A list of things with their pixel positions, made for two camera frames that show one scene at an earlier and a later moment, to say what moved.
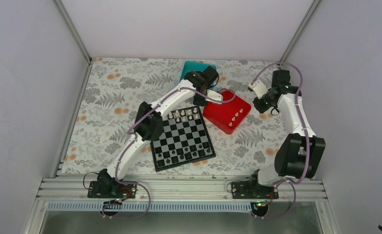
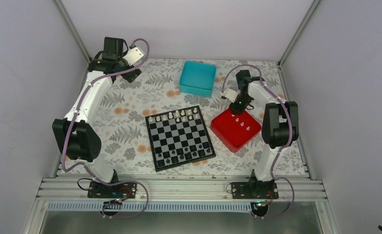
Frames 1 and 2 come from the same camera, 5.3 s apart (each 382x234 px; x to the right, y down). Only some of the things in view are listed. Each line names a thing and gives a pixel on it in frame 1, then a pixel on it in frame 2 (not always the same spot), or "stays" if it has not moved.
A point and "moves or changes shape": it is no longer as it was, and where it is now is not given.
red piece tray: (228, 116) moves or changes shape
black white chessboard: (185, 139) stays
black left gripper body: (196, 101) -> (130, 76)
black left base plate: (104, 187) stays
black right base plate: (252, 190) stays
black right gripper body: (263, 107) -> (245, 100)
